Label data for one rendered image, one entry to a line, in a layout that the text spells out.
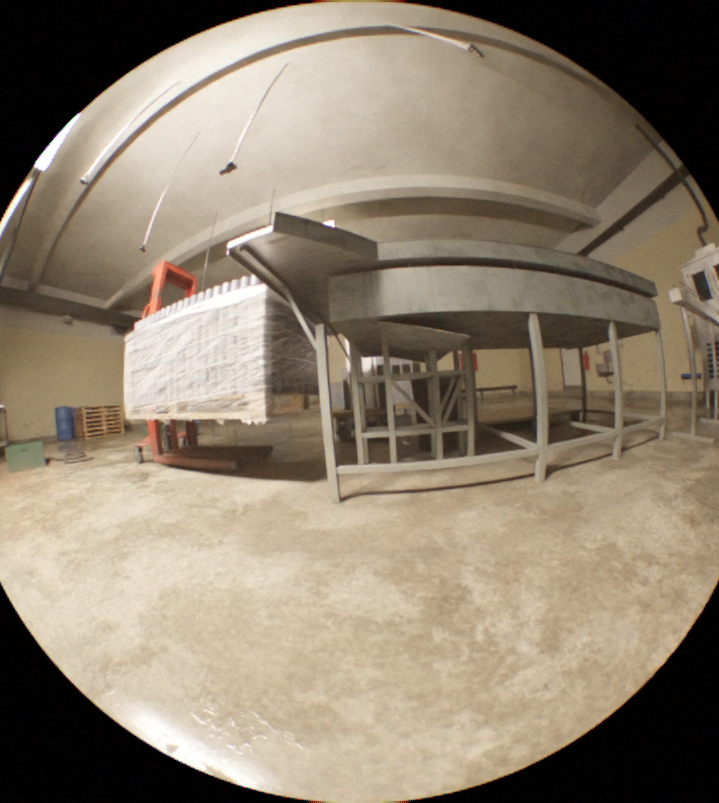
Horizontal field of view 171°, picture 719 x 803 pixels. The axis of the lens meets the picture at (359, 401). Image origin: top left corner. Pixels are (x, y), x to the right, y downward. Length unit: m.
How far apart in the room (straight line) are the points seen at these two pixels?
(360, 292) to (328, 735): 1.30
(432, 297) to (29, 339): 10.05
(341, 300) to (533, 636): 1.25
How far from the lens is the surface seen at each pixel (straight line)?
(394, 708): 0.50
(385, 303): 1.05
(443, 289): 1.10
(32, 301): 9.40
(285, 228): 0.95
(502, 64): 4.89
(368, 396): 2.82
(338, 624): 0.60
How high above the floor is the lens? 0.48
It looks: 1 degrees down
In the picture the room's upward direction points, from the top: 5 degrees counter-clockwise
